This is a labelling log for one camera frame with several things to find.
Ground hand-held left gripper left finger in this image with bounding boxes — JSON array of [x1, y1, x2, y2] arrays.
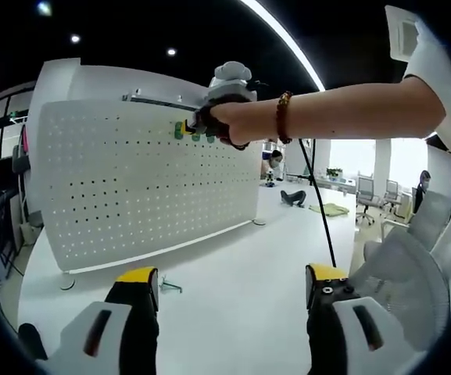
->
[[37, 266, 159, 375]]

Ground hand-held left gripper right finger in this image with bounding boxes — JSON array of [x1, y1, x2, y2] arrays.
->
[[305, 263, 408, 375]]

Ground white perforated mounting plate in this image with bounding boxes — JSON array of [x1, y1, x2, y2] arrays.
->
[[36, 99, 267, 291]]

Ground person's right hand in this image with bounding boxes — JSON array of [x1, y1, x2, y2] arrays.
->
[[195, 99, 285, 152]]

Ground person's left hand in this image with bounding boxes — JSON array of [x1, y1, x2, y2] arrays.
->
[[17, 323, 49, 361]]

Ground metal shelf rack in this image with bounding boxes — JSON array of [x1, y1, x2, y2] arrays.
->
[[121, 88, 210, 110]]

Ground long ceiling light strip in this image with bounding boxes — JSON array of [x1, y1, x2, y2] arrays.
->
[[238, 0, 327, 91]]

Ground yellow-green cloth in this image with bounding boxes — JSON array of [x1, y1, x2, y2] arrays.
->
[[307, 202, 350, 218]]

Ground dark grey curved object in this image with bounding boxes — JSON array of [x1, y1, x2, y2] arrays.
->
[[280, 190, 306, 208]]

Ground white floor bin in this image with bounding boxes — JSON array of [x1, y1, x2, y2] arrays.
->
[[21, 210, 45, 245]]

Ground grey mesh office chair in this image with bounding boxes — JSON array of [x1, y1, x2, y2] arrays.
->
[[383, 179, 403, 214], [356, 175, 378, 226]]

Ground round ceiling downlights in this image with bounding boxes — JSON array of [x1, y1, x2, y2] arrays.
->
[[37, 0, 179, 56]]

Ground grey hanging bag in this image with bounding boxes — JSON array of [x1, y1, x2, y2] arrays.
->
[[12, 124, 31, 176]]

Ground white ceiling air conditioner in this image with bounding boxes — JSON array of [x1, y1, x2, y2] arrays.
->
[[384, 4, 421, 63]]

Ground red bead bracelet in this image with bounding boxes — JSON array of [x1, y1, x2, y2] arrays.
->
[[275, 91, 295, 145]]

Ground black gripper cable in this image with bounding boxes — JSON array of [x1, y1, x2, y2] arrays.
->
[[297, 138, 338, 270]]

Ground operator arm with bracelet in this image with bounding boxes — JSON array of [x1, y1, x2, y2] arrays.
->
[[403, 23, 451, 309]]

